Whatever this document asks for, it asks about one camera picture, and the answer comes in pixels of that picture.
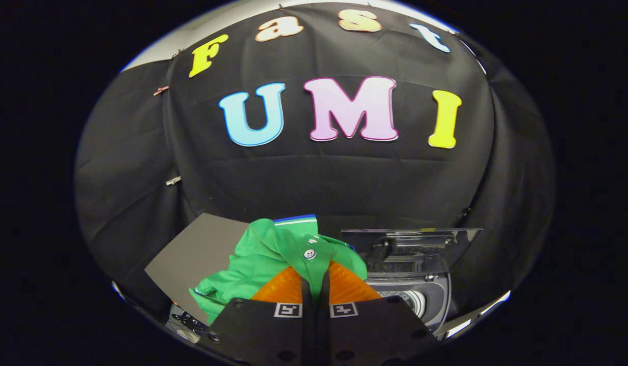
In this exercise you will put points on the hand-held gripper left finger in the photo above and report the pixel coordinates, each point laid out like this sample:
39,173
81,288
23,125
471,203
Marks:
273,335

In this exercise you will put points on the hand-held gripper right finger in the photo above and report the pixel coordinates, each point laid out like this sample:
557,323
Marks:
364,335

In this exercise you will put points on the dark washing machine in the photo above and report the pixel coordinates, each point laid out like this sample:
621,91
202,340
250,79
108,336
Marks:
436,300

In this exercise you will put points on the green polo shirt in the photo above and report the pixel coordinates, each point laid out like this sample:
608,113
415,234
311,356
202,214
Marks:
263,254

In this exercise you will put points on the black backdrop cloth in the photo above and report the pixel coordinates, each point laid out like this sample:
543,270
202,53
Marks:
344,178

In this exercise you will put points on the white clip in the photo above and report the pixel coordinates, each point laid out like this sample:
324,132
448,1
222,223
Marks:
173,180

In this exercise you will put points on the pink clip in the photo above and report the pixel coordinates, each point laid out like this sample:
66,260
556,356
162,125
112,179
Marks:
160,90

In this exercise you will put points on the black metal bracket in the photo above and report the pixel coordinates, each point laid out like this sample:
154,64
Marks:
189,321

